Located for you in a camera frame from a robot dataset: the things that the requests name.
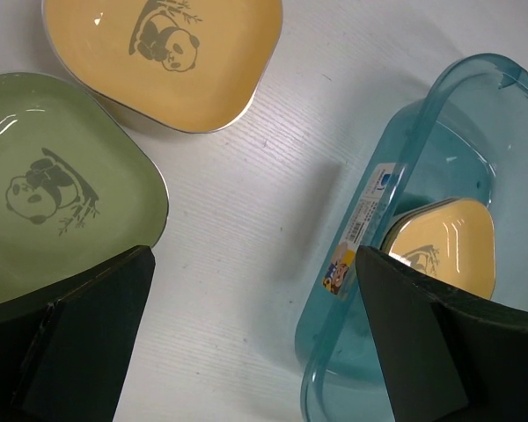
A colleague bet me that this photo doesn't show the yellow plate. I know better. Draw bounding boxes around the yellow plate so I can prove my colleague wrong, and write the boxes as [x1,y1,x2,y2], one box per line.
[380,198,496,300]
[41,0,283,134]

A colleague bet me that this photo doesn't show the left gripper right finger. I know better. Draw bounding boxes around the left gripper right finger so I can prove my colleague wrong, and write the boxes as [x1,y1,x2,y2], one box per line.
[356,246,528,421]

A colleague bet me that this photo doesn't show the teal plastic bin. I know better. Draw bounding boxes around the teal plastic bin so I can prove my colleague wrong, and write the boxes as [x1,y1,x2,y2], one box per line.
[295,53,528,421]

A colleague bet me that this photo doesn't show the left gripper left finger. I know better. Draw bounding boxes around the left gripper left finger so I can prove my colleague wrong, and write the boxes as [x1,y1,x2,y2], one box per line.
[0,245,156,421]

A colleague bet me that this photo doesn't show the green plate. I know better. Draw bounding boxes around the green plate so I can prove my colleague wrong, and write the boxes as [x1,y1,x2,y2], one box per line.
[0,72,169,304]

